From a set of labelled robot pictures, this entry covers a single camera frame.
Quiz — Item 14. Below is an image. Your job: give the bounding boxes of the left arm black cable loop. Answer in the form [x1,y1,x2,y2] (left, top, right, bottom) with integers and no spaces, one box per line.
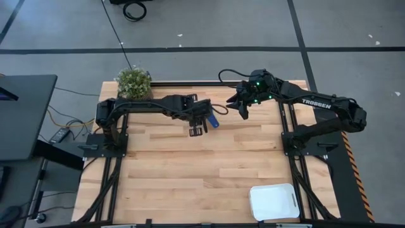
[210,103,229,116]

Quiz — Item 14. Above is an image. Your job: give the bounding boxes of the yellow floor cable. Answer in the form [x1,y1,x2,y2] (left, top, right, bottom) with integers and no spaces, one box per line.
[46,109,96,129]

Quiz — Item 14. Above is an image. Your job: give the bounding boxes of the black power brick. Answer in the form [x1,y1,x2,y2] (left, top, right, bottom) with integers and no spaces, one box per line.
[49,127,71,144]

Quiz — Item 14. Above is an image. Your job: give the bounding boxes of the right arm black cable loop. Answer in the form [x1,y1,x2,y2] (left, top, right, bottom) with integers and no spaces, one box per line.
[218,68,252,89]

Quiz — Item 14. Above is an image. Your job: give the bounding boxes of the black hazard-striped platform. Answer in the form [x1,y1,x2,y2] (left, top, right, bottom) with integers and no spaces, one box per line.
[313,108,376,223]

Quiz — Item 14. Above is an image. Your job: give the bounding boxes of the white plastic basket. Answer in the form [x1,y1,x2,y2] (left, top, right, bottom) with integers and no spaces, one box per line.
[248,182,301,222]

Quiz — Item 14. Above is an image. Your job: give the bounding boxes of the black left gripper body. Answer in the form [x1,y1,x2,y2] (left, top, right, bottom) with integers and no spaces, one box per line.
[182,93,213,137]

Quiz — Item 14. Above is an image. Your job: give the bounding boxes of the black desk foot bar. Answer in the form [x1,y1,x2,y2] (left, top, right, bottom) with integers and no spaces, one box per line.
[31,139,85,172]

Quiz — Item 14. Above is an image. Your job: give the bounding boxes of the thin black floor cable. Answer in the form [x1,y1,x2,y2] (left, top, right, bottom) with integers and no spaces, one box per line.
[54,87,101,97]

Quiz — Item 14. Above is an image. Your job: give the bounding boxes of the black aluminium table frame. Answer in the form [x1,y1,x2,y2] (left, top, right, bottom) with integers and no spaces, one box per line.
[74,79,341,228]

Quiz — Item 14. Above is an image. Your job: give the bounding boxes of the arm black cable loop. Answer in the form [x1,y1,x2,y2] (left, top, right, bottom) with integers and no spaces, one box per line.
[218,68,252,89]
[210,103,229,116]

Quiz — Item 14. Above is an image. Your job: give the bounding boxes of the potted plant in ribbed pot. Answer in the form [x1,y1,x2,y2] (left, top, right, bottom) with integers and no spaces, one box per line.
[113,65,154,102]

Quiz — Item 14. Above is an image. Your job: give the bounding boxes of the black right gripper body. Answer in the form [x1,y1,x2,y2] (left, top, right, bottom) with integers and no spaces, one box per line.
[235,68,281,111]

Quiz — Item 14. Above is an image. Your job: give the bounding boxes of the dark blue measuring cup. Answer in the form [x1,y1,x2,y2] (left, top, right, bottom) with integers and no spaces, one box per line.
[207,113,220,129]

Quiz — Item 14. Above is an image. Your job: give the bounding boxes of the long black floor cable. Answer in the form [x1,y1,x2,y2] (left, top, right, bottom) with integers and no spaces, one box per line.
[101,0,133,70]

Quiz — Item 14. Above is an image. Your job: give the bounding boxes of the coiled black cable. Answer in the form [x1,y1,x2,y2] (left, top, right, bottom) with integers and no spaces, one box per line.
[122,1,147,22]

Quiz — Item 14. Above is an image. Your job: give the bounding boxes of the black desk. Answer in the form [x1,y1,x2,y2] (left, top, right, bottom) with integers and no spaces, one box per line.
[0,74,58,162]

